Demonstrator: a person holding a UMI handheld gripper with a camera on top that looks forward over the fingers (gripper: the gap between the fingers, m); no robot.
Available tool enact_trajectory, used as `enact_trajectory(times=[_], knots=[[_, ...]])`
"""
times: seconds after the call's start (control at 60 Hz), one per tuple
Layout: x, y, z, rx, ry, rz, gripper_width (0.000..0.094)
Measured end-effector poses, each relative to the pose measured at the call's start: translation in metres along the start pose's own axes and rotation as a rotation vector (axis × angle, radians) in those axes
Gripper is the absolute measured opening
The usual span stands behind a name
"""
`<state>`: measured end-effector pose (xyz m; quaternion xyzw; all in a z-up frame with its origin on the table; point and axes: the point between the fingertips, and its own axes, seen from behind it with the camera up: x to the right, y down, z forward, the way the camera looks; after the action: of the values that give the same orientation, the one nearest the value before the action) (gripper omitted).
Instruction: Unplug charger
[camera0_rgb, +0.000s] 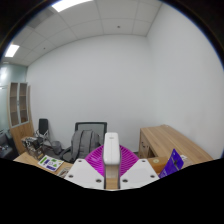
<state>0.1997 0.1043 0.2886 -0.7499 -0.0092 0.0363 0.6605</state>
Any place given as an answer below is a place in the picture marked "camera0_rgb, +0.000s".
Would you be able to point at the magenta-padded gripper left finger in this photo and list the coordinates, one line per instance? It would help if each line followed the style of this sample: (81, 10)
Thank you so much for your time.
(91, 165)

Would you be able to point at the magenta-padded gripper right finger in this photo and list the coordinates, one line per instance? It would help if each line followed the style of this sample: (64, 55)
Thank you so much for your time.
(130, 165)

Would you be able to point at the white charger block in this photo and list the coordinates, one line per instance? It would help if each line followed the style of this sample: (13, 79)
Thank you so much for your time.
(111, 150)

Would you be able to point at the grey backpack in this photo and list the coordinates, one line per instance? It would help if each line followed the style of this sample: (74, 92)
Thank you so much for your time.
(83, 143)

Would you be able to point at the orange-brown box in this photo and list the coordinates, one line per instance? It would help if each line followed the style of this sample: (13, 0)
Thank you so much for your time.
(156, 163)

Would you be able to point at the black mesh office chair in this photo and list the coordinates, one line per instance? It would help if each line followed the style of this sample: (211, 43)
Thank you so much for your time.
(100, 128)

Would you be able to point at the purple pouch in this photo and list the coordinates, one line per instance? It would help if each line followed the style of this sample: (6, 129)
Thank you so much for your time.
(170, 165)

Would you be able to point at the white green purple leaflet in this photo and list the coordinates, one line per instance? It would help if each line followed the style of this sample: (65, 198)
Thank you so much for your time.
(50, 163)

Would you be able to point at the wooden side desk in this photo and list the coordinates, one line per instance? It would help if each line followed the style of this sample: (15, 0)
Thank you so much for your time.
(173, 140)

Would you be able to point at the cluttered desk organizer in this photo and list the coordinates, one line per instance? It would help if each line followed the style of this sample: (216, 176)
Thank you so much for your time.
(33, 146)

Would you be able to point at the small black chair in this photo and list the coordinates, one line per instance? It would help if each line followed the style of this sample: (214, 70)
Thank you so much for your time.
(43, 126)

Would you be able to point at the black armchair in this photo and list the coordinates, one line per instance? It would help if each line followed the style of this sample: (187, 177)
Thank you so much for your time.
(6, 146)

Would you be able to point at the wooden shelf unit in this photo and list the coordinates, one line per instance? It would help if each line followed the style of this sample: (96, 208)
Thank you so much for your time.
(20, 100)

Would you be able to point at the ceiling light panel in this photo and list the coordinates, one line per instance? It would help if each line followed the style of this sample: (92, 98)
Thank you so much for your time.
(12, 50)
(70, 4)

